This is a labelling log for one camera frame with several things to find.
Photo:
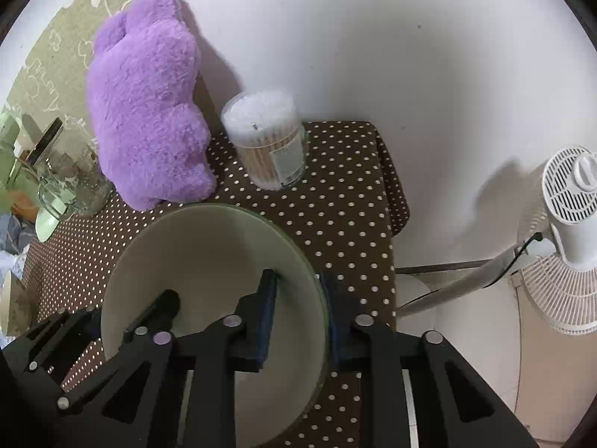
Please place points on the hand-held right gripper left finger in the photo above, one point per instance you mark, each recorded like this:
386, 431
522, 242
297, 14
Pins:
267, 317

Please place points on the large plain cream bowl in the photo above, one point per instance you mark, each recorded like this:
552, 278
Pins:
205, 252

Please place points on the light blue cloth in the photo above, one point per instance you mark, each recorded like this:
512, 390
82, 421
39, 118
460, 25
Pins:
9, 238

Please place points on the green patterned cloth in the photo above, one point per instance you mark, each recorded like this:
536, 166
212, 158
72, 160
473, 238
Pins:
56, 42

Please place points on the cotton swab container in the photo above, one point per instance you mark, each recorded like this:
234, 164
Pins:
266, 140

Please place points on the glass jar with black lid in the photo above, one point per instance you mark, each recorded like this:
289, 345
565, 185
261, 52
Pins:
74, 182

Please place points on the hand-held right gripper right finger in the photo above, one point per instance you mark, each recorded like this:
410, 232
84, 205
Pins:
336, 336

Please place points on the white desk fan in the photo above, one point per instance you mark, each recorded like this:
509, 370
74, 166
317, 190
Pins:
569, 252

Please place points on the brown polka dot tablecloth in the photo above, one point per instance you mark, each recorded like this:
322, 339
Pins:
336, 196

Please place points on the purple plush pillow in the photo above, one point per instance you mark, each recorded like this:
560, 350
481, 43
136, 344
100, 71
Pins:
144, 102

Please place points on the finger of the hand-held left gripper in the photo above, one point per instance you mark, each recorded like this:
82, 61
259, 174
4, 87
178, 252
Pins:
51, 336
161, 305

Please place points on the small cream floral bowl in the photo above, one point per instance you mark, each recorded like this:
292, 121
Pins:
14, 303

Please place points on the green desk fan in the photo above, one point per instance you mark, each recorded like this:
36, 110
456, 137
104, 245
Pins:
46, 224

